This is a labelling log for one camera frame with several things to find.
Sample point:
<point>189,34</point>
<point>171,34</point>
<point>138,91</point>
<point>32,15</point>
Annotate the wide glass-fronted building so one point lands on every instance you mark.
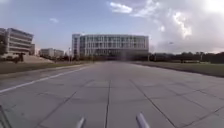
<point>113,45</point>

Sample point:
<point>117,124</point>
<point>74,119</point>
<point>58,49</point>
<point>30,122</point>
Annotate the grey paved slab path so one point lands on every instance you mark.
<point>113,90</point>

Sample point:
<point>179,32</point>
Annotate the low pale building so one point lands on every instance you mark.
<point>50,52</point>

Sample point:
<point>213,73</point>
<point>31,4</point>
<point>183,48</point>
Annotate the robot's own part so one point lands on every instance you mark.
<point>142,121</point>
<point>81,123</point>

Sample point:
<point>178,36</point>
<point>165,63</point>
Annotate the row of trees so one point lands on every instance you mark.
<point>190,56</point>

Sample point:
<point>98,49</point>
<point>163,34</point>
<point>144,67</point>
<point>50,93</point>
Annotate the grass field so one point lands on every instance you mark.
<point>196,67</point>

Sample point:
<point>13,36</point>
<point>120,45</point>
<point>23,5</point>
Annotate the grass strip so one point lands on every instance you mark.
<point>23,66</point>

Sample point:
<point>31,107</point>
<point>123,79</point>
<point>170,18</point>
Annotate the pale multi-storey building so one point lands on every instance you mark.
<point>20,41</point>

